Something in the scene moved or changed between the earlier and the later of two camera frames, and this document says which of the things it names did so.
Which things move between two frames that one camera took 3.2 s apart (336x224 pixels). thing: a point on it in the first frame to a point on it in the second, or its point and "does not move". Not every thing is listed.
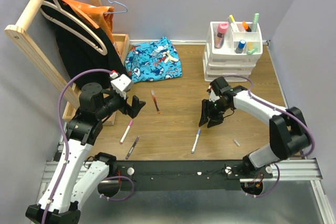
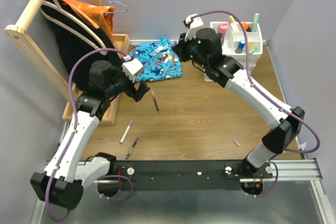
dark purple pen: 132,148 does not move
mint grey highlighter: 255,20 does not move
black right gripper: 216,119 to 180,47
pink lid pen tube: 219,37 does not move
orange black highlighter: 245,27 does not move
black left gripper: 127,109 to 133,92
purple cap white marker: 124,137 does not move
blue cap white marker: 196,140 to 173,52
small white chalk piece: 237,142 does not move
